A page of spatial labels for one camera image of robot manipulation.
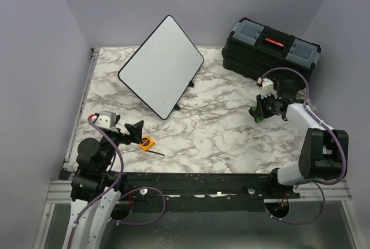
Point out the black wire easel stand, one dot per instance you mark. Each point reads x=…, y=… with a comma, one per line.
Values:
x=190, y=85

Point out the aluminium frame extrusion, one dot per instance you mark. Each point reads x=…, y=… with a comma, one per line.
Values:
x=213, y=132

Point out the black front mounting rail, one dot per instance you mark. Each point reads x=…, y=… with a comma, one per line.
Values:
x=199, y=192

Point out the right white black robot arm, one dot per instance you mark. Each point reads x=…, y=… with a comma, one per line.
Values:
x=323, y=157

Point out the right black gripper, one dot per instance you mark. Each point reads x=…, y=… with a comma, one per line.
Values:
x=261, y=105

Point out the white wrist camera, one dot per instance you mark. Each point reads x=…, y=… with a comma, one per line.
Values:
x=266, y=86
x=105, y=120

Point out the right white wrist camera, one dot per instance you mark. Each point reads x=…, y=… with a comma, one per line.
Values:
x=266, y=86

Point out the green black whiteboard eraser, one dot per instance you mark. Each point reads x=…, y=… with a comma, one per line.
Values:
x=257, y=113

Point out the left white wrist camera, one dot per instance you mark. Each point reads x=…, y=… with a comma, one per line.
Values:
x=105, y=120

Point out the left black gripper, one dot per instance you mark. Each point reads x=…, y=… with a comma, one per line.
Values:
x=135, y=132

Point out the black plastic toolbox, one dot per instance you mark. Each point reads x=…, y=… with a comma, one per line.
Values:
x=253, y=49

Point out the orange tape measure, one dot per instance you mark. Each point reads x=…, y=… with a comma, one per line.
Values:
x=147, y=143

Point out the white whiteboard with red writing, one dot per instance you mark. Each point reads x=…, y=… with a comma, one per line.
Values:
x=162, y=68

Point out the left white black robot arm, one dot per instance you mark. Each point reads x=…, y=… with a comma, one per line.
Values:
x=95, y=190

